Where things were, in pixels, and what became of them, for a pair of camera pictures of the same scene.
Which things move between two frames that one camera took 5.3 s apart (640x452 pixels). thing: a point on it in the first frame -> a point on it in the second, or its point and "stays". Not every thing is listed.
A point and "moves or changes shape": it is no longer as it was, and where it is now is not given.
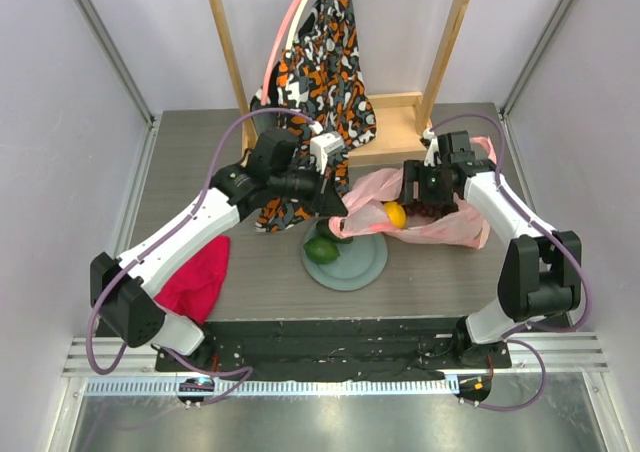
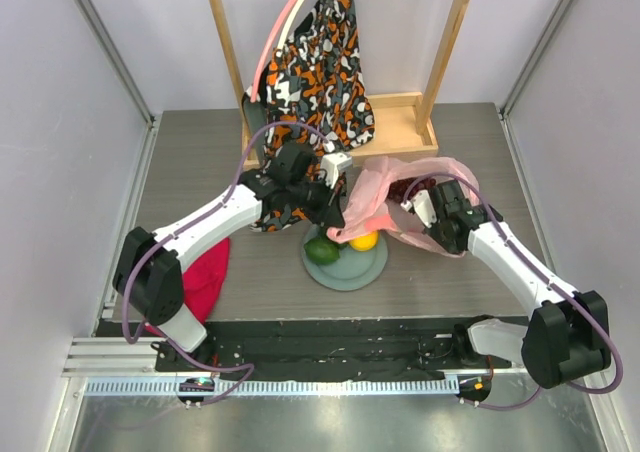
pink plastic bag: [364, 211] moves or changes shape
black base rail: [333, 350] stays
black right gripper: [426, 203] -> [439, 230]
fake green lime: [321, 250] stays
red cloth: [194, 284] stays
